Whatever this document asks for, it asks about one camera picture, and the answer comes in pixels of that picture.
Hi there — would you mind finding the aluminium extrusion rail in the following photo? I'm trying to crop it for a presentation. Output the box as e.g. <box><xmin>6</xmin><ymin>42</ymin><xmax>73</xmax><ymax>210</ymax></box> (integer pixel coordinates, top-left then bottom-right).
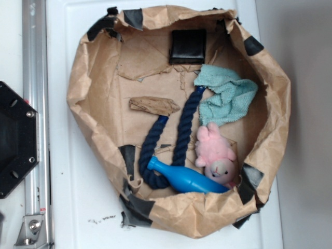
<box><xmin>22</xmin><ymin>1</ymin><xmax>54</xmax><ymax>248</ymax></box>

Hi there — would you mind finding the black square block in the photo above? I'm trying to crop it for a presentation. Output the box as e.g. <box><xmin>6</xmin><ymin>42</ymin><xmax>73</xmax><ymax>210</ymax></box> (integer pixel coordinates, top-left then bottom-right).
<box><xmin>169</xmin><ymin>29</ymin><xmax>206</xmax><ymax>64</ymax></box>

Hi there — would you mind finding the brown paper bag bin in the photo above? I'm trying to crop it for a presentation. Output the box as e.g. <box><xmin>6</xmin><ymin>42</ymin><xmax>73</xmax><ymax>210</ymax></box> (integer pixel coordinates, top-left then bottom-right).
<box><xmin>67</xmin><ymin>5</ymin><xmax>291</xmax><ymax>238</ymax></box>

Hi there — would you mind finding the navy blue rope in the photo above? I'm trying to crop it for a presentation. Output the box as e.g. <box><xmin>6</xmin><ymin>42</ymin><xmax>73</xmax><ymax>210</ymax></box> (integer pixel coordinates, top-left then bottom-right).
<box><xmin>138</xmin><ymin>86</ymin><xmax>208</xmax><ymax>190</ymax></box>

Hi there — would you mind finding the metal corner bracket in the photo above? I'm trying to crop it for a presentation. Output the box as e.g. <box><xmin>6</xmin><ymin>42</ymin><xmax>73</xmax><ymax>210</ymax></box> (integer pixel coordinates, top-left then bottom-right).
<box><xmin>13</xmin><ymin>214</ymin><xmax>47</xmax><ymax>248</ymax></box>

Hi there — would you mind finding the blue plastic bowling pin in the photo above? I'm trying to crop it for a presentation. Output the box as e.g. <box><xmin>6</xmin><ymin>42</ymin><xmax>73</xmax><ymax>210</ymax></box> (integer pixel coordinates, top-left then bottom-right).
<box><xmin>147</xmin><ymin>156</ymin><xmax>229</xmax><ymax>193</ymax></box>

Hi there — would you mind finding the brown wood chip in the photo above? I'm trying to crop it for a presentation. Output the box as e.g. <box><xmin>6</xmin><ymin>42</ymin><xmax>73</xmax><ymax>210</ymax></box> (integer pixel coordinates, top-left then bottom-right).
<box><xmin>129</xmin><ymin>96</ymin><xmax>180</xmax><ymax>117</ymax></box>

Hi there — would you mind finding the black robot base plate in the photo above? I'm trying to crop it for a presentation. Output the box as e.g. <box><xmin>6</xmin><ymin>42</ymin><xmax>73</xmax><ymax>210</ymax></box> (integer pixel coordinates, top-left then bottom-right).
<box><xmin>1</xmin><ymin>81</ymin><xmax>38</xmax><ymax>199</ymax></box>

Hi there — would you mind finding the teal cloth towel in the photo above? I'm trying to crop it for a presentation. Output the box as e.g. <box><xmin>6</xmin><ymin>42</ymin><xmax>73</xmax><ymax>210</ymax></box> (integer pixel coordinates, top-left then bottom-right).
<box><xmin>194</xmin><ymin>64</ymin><xmax>258</xmax><ymax>126</ymax></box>

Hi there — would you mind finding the pink plush sheep toy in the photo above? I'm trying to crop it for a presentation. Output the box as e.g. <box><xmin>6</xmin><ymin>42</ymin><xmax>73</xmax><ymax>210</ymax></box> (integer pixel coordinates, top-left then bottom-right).
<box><xmin>195</xmin><ymin>122</ymin><xmax>237</xmax><ymax>189</ymax></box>

